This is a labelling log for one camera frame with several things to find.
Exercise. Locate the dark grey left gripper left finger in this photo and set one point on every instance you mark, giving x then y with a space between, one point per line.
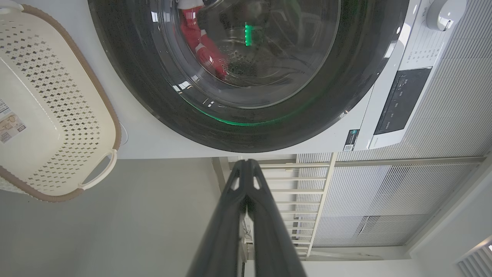
223 238

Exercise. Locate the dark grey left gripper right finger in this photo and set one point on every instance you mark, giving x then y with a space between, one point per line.
273 238

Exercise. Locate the glass washing machine door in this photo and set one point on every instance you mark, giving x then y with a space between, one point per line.
134 69

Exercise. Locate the red and white garment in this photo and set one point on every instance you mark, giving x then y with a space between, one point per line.
192 30

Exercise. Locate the white front-load washing machine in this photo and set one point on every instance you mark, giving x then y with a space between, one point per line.
134 127

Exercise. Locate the steel perforated washer drum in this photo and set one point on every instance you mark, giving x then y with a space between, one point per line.
276 61

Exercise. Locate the dark grey control panel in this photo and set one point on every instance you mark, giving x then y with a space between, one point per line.
403 100

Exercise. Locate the cream plastic laundry basket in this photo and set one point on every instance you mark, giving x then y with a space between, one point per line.
46 115

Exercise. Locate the printed product label sticker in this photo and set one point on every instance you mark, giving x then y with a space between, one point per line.
9 123

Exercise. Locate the white round control knob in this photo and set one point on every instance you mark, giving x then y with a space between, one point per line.
442 13

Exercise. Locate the black QR code sticker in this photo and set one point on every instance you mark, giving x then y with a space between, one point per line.
351 140

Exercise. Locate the white window blinds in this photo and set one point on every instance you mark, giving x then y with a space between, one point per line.
453 115

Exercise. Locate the white wall vent grille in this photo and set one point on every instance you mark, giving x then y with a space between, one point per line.
478 261

